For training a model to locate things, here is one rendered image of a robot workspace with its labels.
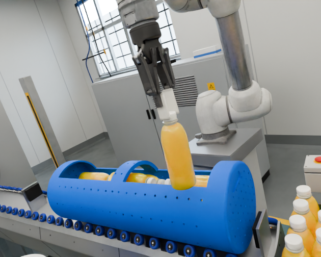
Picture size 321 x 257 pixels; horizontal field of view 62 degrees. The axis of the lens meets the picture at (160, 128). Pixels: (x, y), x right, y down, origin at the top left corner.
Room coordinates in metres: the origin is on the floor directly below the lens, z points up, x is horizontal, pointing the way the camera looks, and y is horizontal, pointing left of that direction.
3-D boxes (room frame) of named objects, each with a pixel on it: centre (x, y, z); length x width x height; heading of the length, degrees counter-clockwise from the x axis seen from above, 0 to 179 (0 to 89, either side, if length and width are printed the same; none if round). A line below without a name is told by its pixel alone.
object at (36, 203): (1.51, 0.85, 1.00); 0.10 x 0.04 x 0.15; 143
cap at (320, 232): (0.52, -0.31, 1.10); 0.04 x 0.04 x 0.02
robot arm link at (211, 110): (1.44, -0.30, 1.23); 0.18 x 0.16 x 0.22; 68
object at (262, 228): (0.71, -0.22, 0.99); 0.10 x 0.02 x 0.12; 143
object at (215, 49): (2.68, -0.65, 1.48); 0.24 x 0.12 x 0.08; 51
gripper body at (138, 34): (0.69, -0.03, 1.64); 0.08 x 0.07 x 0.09; 142
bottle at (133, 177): (0.99, 0.17, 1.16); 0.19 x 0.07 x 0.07; 53
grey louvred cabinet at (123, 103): (3.28, -0.13, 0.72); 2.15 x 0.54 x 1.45; 43
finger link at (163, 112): (0.67, -0.02, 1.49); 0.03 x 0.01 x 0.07; 53
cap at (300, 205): (0.65, -0.32, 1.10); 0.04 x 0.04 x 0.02
